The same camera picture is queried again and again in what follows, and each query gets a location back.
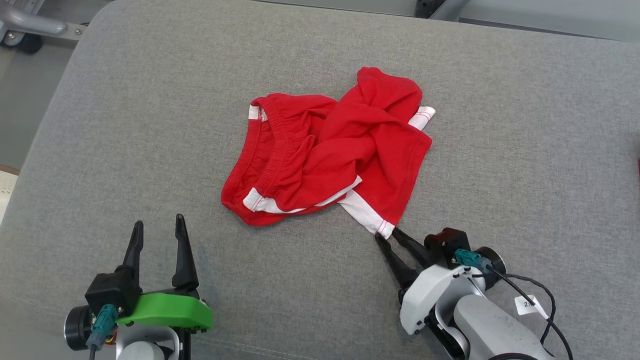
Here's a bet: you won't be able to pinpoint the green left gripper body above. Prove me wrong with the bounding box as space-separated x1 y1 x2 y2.
116 287 214 335

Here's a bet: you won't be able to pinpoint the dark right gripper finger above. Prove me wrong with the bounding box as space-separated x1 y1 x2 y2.
374 234 419 292
392 227 437 270

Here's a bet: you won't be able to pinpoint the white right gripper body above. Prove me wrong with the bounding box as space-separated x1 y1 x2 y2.
398 264 475 336

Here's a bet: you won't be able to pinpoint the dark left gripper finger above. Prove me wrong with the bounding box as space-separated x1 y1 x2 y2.
171 213 201 292
122 220 145 274

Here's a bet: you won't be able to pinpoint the red shorts white stripes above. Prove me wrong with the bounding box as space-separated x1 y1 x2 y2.
220 66 437 240

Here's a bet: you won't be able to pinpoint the grey fabric sofa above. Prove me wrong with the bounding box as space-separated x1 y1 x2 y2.
0 0 640 360

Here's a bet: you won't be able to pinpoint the white perforated panel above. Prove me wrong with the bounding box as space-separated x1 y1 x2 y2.
0 169 20 224

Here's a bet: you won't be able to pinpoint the black caster wheel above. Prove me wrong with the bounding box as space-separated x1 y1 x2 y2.
2 32 44 56

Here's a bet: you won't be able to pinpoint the grey rounded metal tube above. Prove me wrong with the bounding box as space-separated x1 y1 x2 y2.
429 0 473 22

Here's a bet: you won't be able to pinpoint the grey metal stand leg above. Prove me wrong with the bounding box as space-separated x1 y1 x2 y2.
0 0 85 42

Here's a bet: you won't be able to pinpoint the right camera cable teal plug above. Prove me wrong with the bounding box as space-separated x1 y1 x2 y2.
453 249 575 360

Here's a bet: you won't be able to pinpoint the camera cable teal plug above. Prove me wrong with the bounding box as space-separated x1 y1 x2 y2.
453 249 575 360
85 304 121 360

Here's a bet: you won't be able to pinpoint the left camera cable teal plug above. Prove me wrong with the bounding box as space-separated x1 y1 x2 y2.
85 304 121 360

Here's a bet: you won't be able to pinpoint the white cable label tag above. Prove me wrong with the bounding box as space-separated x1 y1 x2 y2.
515 295 550 320

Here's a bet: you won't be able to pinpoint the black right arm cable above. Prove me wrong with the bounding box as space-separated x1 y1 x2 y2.
487 352 546 360

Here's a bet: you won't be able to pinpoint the dark perforated metal bracket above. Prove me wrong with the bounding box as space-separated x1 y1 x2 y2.
415 0 447 19

